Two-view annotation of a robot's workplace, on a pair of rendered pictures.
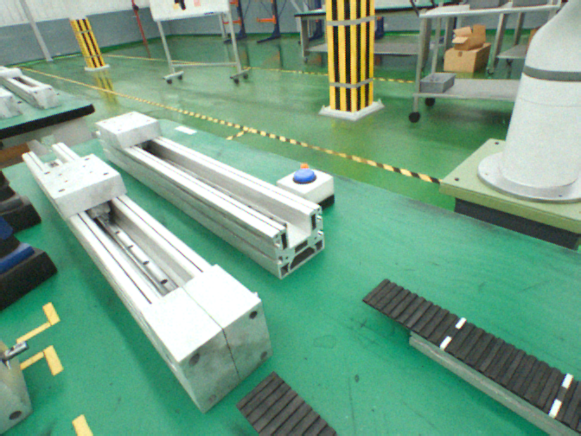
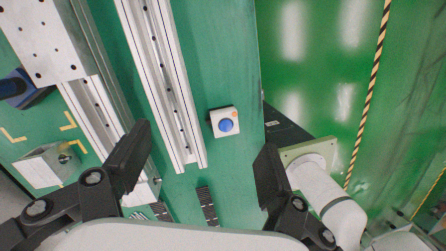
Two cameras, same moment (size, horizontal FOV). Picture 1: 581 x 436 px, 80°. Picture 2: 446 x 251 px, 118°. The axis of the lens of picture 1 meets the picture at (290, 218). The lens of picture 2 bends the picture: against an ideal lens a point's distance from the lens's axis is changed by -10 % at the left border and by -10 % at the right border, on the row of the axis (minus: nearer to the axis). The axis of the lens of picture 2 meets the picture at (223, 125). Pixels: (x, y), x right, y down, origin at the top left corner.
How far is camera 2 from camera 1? 74 cm
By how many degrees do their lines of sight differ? 76
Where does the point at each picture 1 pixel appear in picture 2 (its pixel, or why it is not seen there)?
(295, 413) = (158, 204)
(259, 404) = not seen: hidden behind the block
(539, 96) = (316, 204)
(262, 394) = not seen: hidden behind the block
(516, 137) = (305, 183)
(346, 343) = (184, 187)
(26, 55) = not seen: outside the picture
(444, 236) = (248, 170)
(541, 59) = (328, 216)
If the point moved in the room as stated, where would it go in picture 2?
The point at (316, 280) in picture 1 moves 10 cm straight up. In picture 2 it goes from (191, 164) to (190, 185)
